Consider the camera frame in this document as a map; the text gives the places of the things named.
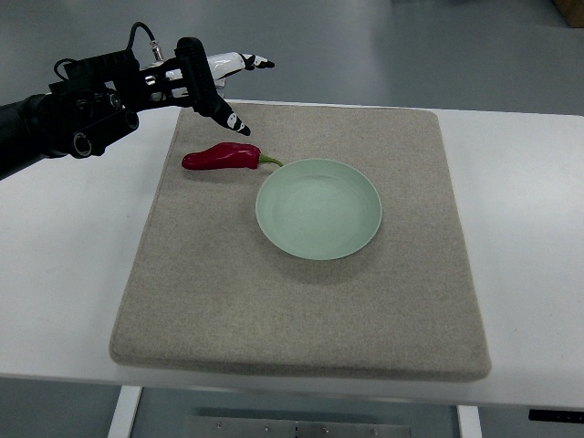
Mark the beige felt mat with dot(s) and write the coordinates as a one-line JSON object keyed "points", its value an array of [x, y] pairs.
{"points": [[347, 260]]}

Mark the black table control panel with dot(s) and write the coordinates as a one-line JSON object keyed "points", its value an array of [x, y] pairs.
{"points": [[556, 416]]}

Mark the white left table leg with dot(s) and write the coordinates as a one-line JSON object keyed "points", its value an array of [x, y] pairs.
{"points": [[125, 412]]}

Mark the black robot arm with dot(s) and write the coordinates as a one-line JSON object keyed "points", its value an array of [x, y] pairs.
{"points": [[96, 102]]}

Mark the light green plate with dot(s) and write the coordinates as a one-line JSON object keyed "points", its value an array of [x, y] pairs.
{"points": [[318, 209]]}

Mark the red pepper green stem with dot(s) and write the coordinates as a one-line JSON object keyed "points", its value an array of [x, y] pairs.
{"points": [[228, 155]]}

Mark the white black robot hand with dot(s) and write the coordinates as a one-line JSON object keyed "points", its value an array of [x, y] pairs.
{"points": [[214, 77]]}

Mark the brown cardboard box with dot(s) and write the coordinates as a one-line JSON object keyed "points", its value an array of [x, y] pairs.
{"points": [[572, 11]]}

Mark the white table leg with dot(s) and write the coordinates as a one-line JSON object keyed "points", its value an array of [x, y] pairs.
{"points": [[125, 412], [469, 421]]}

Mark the white right table leg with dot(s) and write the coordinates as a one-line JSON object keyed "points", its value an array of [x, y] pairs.
{"points": [[469, 421]]}

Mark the grey metal base plate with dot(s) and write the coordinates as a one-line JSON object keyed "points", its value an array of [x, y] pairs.
{"points": [[207, 426]]}

